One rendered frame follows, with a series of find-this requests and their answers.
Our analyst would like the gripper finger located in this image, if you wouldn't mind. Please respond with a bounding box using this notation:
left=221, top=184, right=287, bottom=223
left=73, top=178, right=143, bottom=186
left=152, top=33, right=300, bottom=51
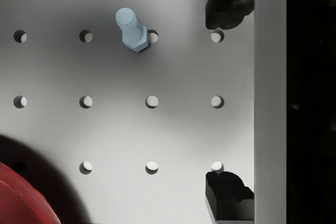
left=205, top=0, right=255, bottom=30
left=205, top=171, right=255, bottom=221

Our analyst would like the pale blue bolt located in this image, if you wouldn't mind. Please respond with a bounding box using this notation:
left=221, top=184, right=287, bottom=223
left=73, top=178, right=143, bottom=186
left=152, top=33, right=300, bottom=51
left=115, top=7, right=151, bottom=53

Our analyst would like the red plate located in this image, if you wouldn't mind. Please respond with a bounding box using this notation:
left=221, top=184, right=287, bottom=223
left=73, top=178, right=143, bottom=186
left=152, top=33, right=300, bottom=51
left=0, top=161, right=62, bottom=224

